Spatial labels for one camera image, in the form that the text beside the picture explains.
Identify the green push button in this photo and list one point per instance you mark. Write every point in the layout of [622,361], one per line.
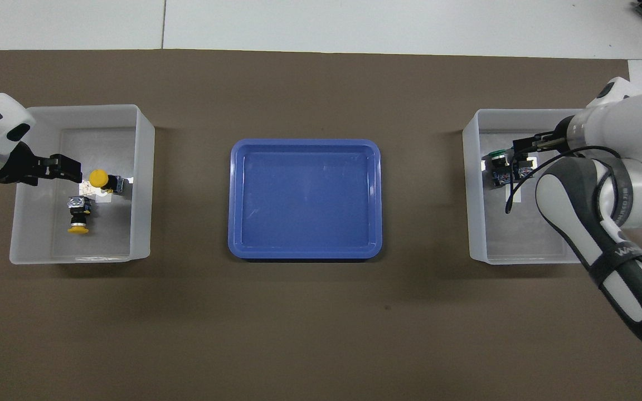
[500,170]
[525,167]

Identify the small-capped yellow push button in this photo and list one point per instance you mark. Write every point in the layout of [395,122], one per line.
[78,214]

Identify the translucent plastic box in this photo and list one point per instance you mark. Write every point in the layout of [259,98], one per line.
[109,234]
[521,239]

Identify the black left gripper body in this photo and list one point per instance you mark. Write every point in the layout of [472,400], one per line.
[14,167]

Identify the large-capped yellow push button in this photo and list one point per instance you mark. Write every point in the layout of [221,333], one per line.
[99,178]

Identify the blue plastic tray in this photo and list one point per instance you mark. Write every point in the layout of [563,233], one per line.
[304,200]

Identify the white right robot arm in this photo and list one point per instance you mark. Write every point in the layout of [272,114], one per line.
[605,223]

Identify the brown table mat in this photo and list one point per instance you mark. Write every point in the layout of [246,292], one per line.
[310,334]

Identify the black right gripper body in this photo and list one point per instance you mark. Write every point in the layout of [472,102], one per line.
[556,142]

